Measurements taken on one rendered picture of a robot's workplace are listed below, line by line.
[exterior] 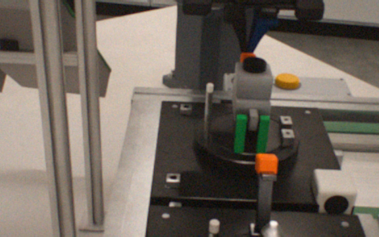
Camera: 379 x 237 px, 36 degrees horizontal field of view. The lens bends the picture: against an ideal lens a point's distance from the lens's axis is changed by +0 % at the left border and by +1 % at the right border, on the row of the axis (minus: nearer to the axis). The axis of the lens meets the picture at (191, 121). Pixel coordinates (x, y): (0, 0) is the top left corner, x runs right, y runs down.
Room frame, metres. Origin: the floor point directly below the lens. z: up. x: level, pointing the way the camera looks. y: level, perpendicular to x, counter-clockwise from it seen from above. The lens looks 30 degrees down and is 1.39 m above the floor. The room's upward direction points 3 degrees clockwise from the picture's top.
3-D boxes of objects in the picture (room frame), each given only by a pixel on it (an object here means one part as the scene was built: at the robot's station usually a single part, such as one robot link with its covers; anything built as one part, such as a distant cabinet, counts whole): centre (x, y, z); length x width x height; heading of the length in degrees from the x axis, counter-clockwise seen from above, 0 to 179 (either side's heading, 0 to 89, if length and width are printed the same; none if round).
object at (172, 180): (0.56, 0.02, 0.97); 0.02 x 0.02 x 0.01; 1
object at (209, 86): (0.63, -0.02, 1.03); 0.01 x 0.01 x 0.08; 1
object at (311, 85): (0.87, -0.16, 0.93); 0.21 x 0.07 x 0.06; 91
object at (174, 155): (0.66, -0.08, 0.96); 0.24 x 0.24 x 0.02; 1
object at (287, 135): (0.64, -0.13, 1.00); 0.02 x 0.01 x 0.02; 1
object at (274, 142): (0.66, -0.08, 0.98); 0.14 x 0.14 x 0.02
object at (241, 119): (0.61, -0.06, 1.01); 0.01 x 0.01 x 0.05; 1
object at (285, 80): (0.87, -0.16, 0.96); 0.04 x 0.04 x 0.02
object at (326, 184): (0.56, -0.17, 0.97); 0.05 x 0.05 x 0.04; 1
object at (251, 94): (0.65, -0.08, 1.06); 0.08 x 0.04 x 0.07; 1
